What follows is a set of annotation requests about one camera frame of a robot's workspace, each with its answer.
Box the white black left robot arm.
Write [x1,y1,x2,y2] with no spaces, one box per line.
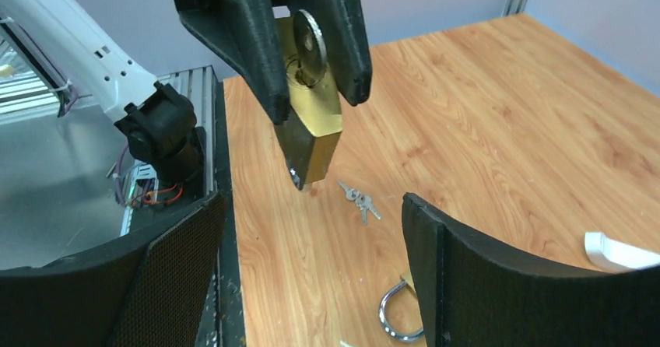
[1,0,373,188]

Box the metal clothes rack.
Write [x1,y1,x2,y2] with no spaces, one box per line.
[584,232,659,272]

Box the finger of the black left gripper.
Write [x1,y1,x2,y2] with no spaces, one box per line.
[174,0,290,125]
[287,0,373,107]

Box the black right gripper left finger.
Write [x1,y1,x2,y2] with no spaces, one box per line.
[0,191,226,347]

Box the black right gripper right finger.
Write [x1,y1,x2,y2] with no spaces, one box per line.
[402,193,659,346]

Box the small brass padlock open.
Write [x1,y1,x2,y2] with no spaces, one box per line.
[377,270,424,344]

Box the small loose key bunch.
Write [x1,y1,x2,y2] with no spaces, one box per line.
[337,181,382,226]

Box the large brass padlock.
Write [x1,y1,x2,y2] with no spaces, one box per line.
[275,9,343,191]

